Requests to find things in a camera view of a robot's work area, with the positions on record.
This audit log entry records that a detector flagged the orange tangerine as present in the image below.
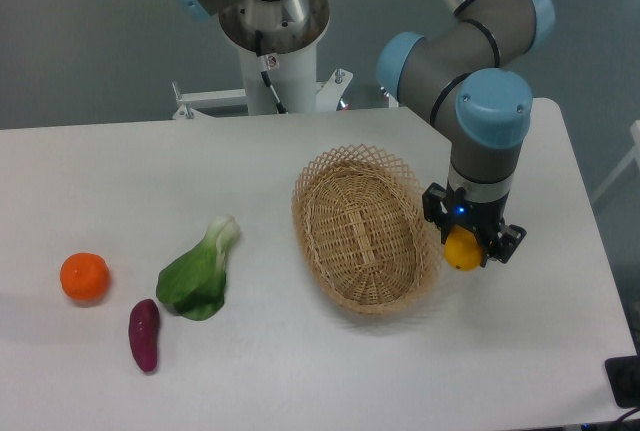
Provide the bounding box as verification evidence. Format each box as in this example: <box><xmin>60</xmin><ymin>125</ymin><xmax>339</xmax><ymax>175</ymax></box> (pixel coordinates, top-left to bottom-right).
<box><xmin>59</xmin><ymin>252</ymin><xmax>111</xmax><ymax>301</ymax></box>

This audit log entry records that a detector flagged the woven wicker basket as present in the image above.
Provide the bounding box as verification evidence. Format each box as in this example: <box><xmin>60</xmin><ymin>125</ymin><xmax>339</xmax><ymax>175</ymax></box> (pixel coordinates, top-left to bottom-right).
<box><xmin>291</xmin><ymin>144</ymin><xmax>442</xmax><ymax>316</ymax></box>

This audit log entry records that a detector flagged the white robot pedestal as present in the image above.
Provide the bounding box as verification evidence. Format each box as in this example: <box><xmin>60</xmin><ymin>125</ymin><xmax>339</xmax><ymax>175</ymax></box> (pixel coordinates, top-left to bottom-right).
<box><xmin>172</xmin><ymin>0</ymin><xmax>354</xmax><ymax>119</ymax></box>

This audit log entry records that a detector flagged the yellow mango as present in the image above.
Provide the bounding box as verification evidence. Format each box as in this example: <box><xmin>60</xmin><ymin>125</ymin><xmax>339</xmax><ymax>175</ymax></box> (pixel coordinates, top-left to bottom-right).
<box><xmin>444</xmin><ymin>226</ymin><xmax>484</xmax><ymax>271</ymax></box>

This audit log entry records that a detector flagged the green bok choy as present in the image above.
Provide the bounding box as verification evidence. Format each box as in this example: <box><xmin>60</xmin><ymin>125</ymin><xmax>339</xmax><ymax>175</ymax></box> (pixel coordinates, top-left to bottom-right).
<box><xmin>156</xmin><ymin>216</ymin><xmax>241</xmax><ymax>321</ymax></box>

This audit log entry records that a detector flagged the white frame at right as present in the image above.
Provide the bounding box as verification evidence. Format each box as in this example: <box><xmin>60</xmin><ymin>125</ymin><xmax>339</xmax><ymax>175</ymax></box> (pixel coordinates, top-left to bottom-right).
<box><xmin>589</xmin><ymin>120</ymin><xmax>639</xmax><ymax>211</ymax></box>

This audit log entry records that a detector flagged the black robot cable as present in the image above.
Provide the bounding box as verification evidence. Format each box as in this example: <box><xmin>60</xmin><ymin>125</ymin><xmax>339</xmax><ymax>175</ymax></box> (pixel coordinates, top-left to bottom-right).
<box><xmin>254</xmin><ymin>29</ymin><xmax>290</xmax><ymax>115</ymax></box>

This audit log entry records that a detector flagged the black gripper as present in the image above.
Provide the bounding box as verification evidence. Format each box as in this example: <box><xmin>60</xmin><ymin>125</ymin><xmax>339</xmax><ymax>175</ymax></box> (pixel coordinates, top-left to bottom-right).
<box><xmin>422</xmin><ymin>183</ymin><xmax>527</xmax><ymax>268</ymax></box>

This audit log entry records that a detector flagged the purple sweet potato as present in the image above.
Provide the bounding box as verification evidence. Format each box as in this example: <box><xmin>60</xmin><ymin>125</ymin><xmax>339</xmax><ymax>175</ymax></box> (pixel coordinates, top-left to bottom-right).
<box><xmin>128</xmin><ymin>299</ymin><xmax>160</xmax><ymax>373</ymax></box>

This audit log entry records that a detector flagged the black device at table edge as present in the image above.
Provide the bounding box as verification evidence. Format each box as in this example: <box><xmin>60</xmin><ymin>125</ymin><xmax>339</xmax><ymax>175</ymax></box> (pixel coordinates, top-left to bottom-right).
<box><xmin>604</xmin><ymin>355</ymin><xmax>639</xmax><ymax>408</ymax></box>

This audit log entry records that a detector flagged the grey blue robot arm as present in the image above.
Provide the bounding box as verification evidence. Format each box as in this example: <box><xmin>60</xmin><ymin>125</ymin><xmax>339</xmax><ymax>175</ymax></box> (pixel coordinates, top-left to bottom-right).
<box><xmin>178</xmin><ymin>0</ymin><xmax>555</xmax><ymax>265</ymax></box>

